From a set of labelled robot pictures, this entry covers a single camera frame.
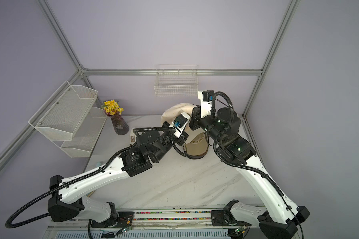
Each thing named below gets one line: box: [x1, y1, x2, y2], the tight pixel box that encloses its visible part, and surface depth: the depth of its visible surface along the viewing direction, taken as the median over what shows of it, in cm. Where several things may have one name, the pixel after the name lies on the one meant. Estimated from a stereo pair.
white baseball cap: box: [129, 127, 137, 145], surface depth 97 cm
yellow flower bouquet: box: [100, 99, 125, 116], surface depth 94 cm
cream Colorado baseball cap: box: [161, 102, 197, 126], surface depth 57 cm
